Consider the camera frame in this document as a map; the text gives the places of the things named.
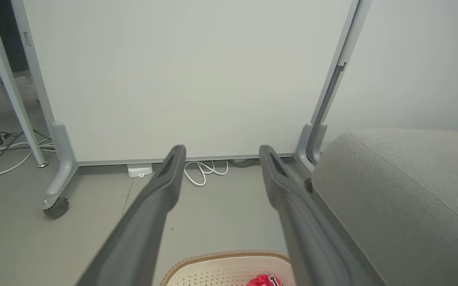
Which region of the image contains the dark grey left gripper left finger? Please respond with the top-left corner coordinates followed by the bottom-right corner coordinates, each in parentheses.
top-left (76, 145), bottom-right (187, 286)

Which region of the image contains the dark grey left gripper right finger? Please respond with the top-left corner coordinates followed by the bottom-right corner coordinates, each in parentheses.
top-left (258, 145), bottom-right (375, 286)

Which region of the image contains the grey fabric sofa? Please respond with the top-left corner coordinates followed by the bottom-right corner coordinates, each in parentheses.
top-left (312, 128), bottom-right (458, 286)

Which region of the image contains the white whiteboard panel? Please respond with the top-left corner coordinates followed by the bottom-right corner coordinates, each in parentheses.
top-left (320, 0), bottom-right (458, 151)

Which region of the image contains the small white plastic box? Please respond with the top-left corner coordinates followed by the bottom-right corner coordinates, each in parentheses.
top-left (128, 163), bottom-right (153, 178)

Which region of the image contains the red basketball jersey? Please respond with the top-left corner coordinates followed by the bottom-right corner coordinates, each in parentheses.
top-left (246, 274), bottom-right (283, 286)

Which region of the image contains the beige perforated laundry basket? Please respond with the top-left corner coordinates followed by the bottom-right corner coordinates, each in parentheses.
top-left (160, 250), bottom-right (295, 286)

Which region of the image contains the black caster wheel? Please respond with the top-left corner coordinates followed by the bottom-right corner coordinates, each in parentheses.
top-left (43, 198), bottom-right (70, 219)

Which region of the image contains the short grey partition leg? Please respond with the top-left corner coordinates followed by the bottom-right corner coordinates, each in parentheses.
top-left (307, 122), bottom-right (328, 165)
top-left (295, 122), bottom-right (313, 173)

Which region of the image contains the grey partition leg with caster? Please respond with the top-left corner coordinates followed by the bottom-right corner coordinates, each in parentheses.
top-left (40, 121), bottom-right (79, 210)

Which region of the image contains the grey metal table leg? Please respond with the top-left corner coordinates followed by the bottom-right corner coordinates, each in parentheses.
top-left (0, 0), bottom-right (49, 168)

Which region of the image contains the person in dark clothes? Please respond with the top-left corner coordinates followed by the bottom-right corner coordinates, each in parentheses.
top-left (0, 0), bottom-right (29, 73)

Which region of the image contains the coiled white cable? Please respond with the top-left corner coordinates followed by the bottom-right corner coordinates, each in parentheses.
top-left (184, 160), bottom-right (229, 187)

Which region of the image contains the long white floor cable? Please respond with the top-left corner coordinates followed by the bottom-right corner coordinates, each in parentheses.
top-left (0, 137), bottom-right (56, 178)

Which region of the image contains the white partition panel grey frame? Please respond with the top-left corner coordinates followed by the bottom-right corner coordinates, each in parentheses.
top-left (12, 0), bottom-right (361, 166)

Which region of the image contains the black power brick with cables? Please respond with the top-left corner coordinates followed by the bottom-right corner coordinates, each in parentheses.
top-left (0, 129), bottom-right (52, 175)

